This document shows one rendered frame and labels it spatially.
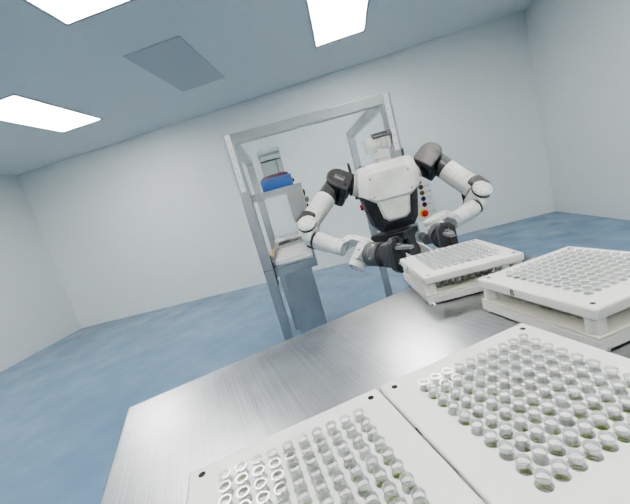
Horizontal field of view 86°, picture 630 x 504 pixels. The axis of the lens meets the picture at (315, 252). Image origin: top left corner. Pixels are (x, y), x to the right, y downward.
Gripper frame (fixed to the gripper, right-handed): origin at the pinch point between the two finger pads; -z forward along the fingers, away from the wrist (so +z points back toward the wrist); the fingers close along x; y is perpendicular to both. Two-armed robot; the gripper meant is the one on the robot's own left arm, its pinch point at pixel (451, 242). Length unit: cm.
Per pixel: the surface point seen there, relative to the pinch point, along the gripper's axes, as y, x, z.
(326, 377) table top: 38, 7, -56
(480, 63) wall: -178, -142, 449
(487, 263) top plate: -1.2, 0.1, -29.4
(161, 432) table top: 68, 7, -65
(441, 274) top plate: 9.9, -0.1, -31.0
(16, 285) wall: 587, -13, 324
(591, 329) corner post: -5, 3, -61
